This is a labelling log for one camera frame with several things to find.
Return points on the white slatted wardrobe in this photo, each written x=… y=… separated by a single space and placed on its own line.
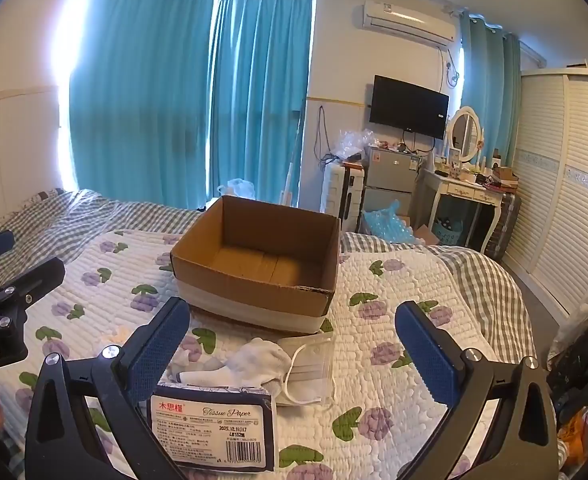
x=564 y=185

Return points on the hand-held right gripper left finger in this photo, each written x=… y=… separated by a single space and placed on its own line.
x=159 y=345

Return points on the large water bottle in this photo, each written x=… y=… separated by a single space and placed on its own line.
x=239 y=189

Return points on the white air conditioner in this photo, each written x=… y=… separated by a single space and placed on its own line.
x=409 y=22

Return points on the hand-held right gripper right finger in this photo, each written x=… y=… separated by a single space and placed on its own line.
x=426 y=355

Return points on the teal curtain beside wardrobe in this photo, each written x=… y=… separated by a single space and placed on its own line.
x=489 y=85

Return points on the small grey fridge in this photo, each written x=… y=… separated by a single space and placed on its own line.
x=389 y=175

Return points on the white vanity desk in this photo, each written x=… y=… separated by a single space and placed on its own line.
x=474 y=192

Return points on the cardboard box on floor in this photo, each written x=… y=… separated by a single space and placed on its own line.
x=426 y=235

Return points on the bed with checkered sheet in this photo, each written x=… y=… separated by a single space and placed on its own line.
x=479 y=275

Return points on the white ribbed suitcase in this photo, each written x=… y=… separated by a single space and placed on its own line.
x=341 y=190

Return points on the brown cardboard box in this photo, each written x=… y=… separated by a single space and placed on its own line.
x=254 y=305

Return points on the teal storage basket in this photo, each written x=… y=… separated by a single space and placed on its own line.
x=449 y=232

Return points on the narrow teal curtain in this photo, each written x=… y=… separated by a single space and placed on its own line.
x=264 y=95

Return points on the wide teal curtain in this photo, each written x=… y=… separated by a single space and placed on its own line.
x=144 y=85

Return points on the blue plastic bag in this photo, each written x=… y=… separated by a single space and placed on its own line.
x=386 y=225

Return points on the bagged white face masks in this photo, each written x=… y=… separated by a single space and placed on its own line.
x=309 y=365

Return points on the black wall television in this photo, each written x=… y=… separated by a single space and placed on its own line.
x=406 y=107

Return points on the white sock with grey toe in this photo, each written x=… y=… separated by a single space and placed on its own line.
x=199 y=375

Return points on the white oval vanity mirror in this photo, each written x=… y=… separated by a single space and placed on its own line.
x=464 y=135

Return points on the dark suitcase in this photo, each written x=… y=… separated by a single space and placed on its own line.
x=504 y=225

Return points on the clear plastic bags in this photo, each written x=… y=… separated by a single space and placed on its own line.
x=351 y=142

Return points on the tissue paper pack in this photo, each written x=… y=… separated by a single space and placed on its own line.
x=214 y=425

